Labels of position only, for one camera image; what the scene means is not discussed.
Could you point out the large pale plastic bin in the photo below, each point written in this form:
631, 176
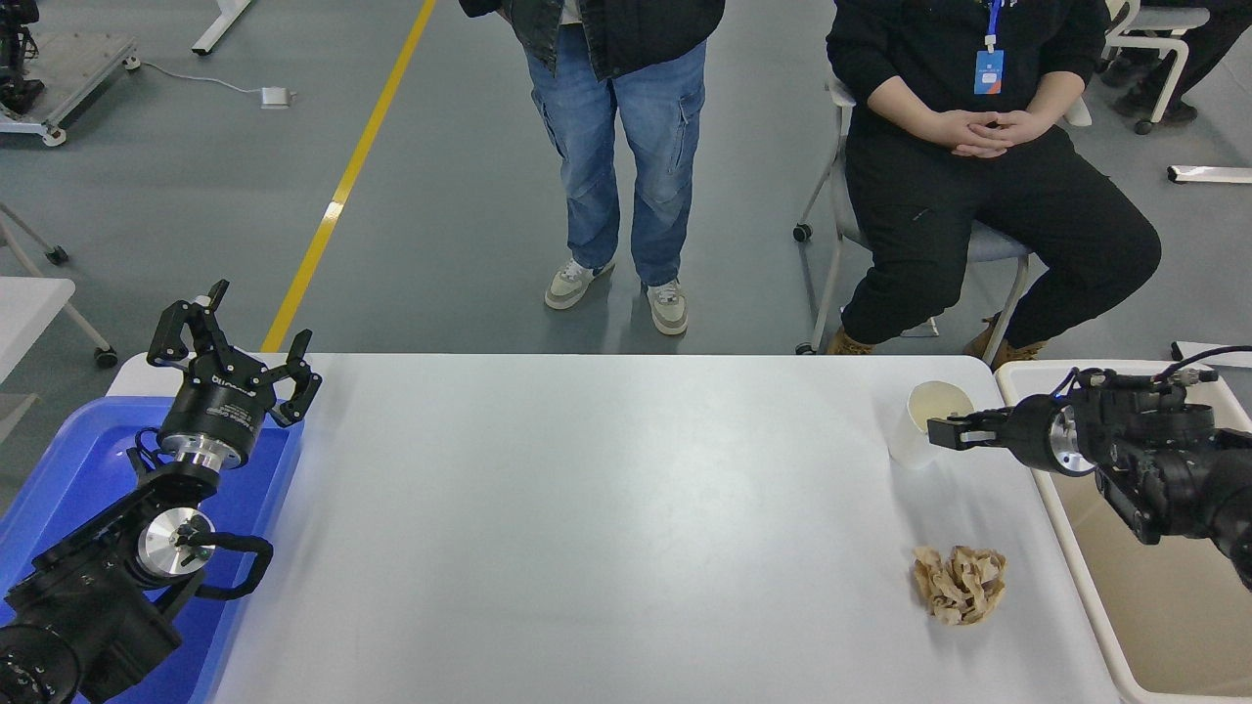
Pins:
1174, 636

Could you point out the white background chair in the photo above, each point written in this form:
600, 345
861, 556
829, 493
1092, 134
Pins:
1164, 20

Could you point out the grey caster leg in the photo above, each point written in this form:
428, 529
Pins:
105, 355
57, 254

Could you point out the seated person's left hand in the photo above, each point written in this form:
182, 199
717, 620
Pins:
1027, 127

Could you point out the white table foot bar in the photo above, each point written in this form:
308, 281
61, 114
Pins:
223, 24

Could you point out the seated person's right hand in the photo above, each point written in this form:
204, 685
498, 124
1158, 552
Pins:
959, 132

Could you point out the background person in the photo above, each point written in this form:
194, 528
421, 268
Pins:
1218, 29

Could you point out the white paper cup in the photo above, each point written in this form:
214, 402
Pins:
915, 445

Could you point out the black machine on cart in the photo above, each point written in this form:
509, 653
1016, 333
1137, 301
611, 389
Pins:
18, 54

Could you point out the white power adapter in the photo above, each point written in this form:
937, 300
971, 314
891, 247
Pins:
277, 97

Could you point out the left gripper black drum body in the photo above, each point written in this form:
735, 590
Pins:
220, 401

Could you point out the standing person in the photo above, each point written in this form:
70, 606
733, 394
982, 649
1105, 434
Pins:
616, 127

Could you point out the blue plastic tray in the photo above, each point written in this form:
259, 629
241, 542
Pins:
88, 460

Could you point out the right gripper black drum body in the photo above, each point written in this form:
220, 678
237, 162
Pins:
1029, 432

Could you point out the tan paper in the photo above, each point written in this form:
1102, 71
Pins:
961, 587

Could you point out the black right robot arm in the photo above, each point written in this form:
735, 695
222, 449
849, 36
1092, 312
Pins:
1174, 464

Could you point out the white side table top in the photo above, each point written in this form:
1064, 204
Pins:
29, 313

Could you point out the white grey office chair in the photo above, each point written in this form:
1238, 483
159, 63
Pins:
843, 215

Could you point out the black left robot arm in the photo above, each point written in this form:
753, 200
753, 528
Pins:
88, 596

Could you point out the metal platform cart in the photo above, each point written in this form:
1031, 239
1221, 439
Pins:
78, 68

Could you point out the seated person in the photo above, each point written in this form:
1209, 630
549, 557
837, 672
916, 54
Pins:
929, 225

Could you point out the white floor bar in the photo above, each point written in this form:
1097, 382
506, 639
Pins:
1234, 360
1213, 174

